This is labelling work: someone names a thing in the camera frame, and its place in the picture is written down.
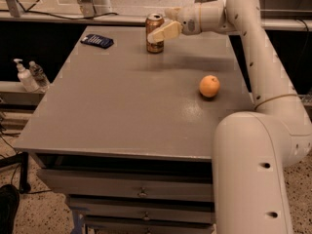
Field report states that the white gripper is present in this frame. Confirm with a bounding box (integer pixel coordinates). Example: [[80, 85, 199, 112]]
[[147, 4, 201, 43]]

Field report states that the orange soda can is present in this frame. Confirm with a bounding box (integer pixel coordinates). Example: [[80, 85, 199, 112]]
[[145, 13, 164, 54]]

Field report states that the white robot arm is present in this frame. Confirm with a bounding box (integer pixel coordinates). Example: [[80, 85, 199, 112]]
[[147, 0, 312, 234]]

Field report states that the orange fruit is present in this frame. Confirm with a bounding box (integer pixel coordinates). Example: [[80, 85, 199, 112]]
[[199, 75, 220, 98]]

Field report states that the grey drawer cabinet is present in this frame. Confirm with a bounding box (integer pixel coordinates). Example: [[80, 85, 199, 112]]
[[16, 27, 252, 234]]

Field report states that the clear plastic water bottle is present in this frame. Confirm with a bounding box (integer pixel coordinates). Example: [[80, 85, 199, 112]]
[[29, 61, 50, 90]]

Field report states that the white pump sanitizer bottle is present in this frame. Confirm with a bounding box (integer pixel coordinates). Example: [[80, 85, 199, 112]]
[[14, 58, 39, 92]]

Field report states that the grey metal side shelf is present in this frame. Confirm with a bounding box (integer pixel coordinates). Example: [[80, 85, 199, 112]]
[[0, 81, 44, 106]]

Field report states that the black bag on floor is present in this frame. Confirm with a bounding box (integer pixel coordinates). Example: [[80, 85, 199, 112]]
[[0, 184, 20, 234]]

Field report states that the black floor cable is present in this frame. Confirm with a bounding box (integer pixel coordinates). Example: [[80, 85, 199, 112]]
[[0, 114, 53, 195]]

